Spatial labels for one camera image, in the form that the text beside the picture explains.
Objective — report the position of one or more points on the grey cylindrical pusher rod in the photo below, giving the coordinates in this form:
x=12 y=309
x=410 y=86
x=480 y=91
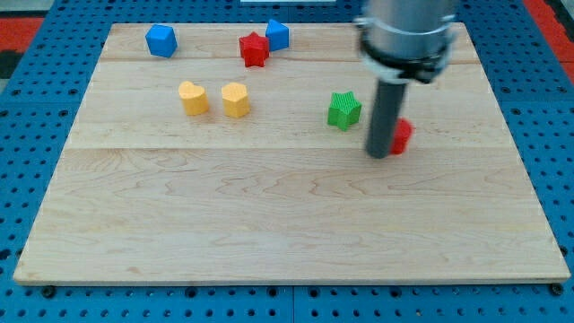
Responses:
x=386 y=108

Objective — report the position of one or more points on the green star block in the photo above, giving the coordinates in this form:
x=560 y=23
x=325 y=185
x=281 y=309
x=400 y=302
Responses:
x=344 y=110

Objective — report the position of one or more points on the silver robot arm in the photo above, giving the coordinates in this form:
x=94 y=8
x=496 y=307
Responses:
x=401 y=41

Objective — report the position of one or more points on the red star block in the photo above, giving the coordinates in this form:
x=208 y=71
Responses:
x=254 y=49

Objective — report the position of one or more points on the yellow heart block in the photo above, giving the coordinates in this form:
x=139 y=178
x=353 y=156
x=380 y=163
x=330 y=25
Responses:
x=194 y=98

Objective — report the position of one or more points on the red block behind rod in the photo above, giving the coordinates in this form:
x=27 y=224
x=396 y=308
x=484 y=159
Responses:
x=403 y=132

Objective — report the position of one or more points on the blue block right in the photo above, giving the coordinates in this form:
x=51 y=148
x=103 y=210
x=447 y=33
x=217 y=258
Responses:
x=278 y=35

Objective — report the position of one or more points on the yellow pentagon block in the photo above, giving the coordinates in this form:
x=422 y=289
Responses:
x=235 y=100

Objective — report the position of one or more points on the wooden board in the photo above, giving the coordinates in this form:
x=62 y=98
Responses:
x=144 y=194

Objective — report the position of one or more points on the blue cube block left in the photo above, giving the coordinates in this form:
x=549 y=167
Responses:
x=161 y=40

